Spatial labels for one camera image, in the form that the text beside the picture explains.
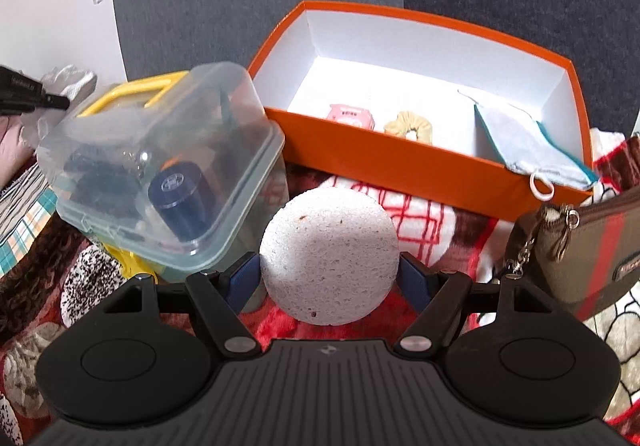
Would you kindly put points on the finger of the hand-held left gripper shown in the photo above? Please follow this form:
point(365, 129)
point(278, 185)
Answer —
point(56, 102)

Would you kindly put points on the beige scrunchie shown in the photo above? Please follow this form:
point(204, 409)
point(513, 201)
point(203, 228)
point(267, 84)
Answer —
point(400, 122)

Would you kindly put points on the pink cloth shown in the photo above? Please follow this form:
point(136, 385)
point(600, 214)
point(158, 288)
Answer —
point(12, 146)

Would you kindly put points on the round grey sponge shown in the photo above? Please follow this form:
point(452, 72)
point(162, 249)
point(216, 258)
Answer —
point(330, 256)

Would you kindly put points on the dark blue bottle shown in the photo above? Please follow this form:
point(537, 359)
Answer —
point(177, 201)

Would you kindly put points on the red floral printed blanket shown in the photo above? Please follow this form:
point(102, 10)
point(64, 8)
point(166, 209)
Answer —
point(440, 226)

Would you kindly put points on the clear plastic storage box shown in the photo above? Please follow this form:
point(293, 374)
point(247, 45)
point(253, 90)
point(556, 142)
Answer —
point(150, 136)

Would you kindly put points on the teal face mask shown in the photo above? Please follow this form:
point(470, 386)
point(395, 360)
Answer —
point(515, 141)

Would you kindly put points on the brown striped zip pouch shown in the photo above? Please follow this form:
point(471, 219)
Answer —
point(590, 251)

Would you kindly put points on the orange cardboard box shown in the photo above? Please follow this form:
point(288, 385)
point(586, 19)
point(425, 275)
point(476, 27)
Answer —
point(400, 166)

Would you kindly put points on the striped plaid bedsheet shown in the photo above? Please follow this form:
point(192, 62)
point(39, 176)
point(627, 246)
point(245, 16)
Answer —
point(25, 206)

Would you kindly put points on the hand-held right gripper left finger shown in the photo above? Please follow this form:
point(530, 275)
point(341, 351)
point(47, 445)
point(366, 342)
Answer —
point(245, 276)

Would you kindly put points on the pink printed packet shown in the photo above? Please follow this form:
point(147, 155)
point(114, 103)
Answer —
point(350, 115)

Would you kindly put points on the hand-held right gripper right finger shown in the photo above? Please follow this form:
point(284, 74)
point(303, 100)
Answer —
point(415, 278)

